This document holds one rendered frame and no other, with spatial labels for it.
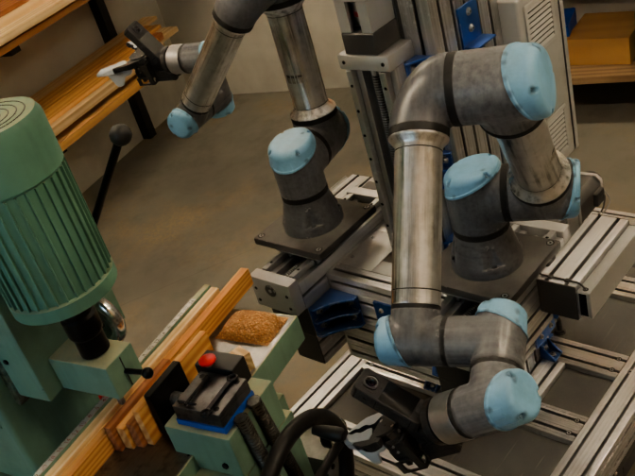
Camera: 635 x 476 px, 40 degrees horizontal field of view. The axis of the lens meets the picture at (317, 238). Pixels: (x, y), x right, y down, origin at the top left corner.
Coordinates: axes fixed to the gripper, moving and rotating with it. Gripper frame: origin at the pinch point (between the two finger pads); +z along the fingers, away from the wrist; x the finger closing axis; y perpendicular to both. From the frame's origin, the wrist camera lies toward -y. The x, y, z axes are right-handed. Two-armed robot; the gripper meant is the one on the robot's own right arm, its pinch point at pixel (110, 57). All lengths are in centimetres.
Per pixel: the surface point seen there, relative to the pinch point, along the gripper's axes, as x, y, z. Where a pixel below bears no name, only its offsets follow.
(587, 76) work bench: 169, 123, -79
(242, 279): -55, 23, -61
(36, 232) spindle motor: -92, -24, -65
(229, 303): -61, 24, -61
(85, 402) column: -89, 25, -41
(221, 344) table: -72, 24, -64
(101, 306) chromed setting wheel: -80, 7, -50
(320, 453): -75, 52, -78
